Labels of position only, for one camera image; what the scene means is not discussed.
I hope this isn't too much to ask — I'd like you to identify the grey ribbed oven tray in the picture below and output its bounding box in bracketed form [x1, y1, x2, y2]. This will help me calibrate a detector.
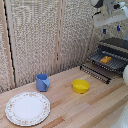
[89, 51, 128, 72]

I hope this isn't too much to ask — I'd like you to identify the yellow bowl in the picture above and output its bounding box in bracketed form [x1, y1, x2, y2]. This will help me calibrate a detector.
[72, 78, 91, 95]

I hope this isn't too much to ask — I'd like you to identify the orange bread loaf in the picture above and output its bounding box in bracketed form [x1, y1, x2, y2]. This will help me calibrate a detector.
[99, 55, 113, 65]

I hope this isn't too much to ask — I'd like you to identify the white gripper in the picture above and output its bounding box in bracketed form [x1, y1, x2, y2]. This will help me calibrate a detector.
[92, 9, 128, 35]

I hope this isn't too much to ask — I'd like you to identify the black dish rack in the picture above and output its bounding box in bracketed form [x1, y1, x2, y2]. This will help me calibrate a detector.
[88, 36, 128, 80]

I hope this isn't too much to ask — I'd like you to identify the beige woven folding screen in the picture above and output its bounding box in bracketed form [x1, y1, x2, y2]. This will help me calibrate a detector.
[0, 0, 128, 94]

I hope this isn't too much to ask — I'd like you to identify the white floral rim plate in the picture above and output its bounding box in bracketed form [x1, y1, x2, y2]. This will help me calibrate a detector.
[4, 91, 52, 127]

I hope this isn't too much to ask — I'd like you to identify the blue mug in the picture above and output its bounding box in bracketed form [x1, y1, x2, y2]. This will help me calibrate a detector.
[35, 73, 51, 93]

